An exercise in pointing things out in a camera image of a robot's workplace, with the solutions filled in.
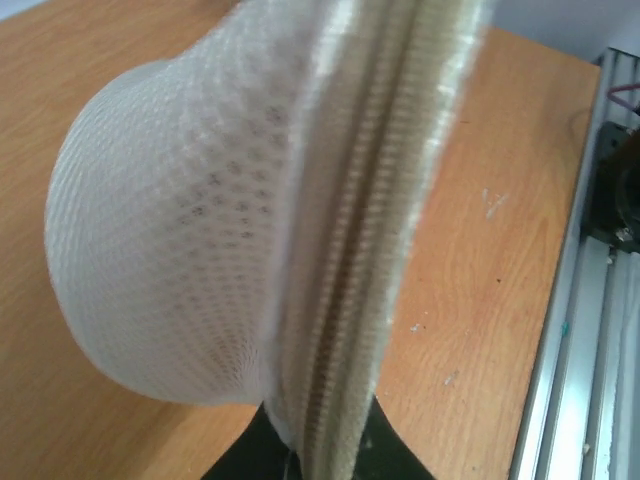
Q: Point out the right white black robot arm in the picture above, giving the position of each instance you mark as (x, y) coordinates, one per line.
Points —
(612, 204)

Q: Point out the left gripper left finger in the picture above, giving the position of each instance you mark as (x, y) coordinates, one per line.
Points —
(257, 454)

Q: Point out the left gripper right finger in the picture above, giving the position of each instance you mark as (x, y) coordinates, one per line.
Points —
(383, 455)

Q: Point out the aluminium front rail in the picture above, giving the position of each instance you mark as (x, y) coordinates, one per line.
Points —
(581, 417)

